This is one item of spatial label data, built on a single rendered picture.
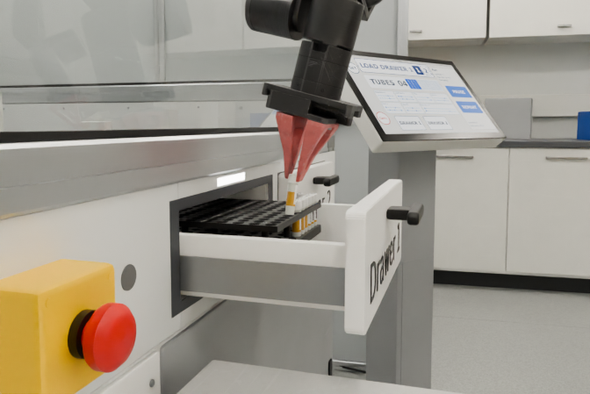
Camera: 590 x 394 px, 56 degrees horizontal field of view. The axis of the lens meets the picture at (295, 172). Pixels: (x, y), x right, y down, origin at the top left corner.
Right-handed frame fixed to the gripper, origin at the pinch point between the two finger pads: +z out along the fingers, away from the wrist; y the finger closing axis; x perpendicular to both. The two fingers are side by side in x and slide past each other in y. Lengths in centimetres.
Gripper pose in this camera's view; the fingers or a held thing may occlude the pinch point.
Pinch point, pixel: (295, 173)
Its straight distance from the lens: 63.2
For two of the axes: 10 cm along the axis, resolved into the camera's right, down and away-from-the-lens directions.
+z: -2.4, 9.5, 1.8
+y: -9.2, -2.8, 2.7
